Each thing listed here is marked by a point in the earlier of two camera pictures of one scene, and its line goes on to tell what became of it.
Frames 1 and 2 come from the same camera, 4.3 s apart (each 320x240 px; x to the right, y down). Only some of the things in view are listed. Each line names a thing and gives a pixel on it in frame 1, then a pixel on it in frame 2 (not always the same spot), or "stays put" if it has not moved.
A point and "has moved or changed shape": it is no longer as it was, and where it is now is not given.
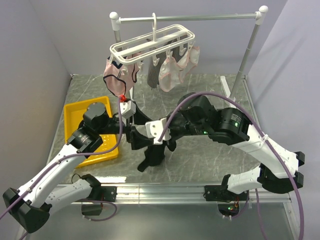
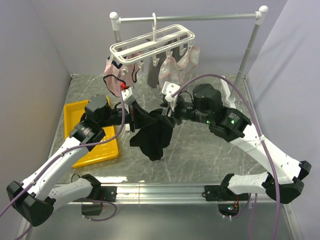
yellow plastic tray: x=74 y=113 stays put
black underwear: x=139 y=139 has moved or changed shape
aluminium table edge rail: x=169 y=193 stays put
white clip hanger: x=180 y=37 stays put
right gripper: x=173 y=136 → x=171 y=112
